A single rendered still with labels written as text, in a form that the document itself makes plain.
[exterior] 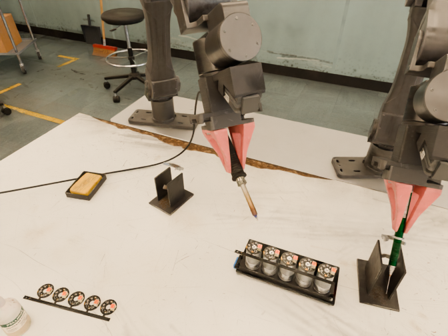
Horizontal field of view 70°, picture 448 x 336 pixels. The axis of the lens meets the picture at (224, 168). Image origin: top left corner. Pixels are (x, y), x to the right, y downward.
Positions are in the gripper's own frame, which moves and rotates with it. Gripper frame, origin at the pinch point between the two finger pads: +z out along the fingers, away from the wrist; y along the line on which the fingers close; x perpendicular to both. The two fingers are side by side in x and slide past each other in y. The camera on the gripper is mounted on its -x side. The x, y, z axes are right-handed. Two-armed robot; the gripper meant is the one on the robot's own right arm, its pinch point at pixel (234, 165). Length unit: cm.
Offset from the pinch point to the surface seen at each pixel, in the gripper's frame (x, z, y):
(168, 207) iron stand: 16.3, 8.5, -9.8
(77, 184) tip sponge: 27.6, 1.1, -26.4
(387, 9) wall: 154, -55, 201
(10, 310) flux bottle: 0.1, 11.5, -35.4
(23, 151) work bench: 46, -7, -38
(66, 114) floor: 232, -23, -44
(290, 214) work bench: 6.9, 14.0, 12.4
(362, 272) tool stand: -7.6, 21.5, 16.1
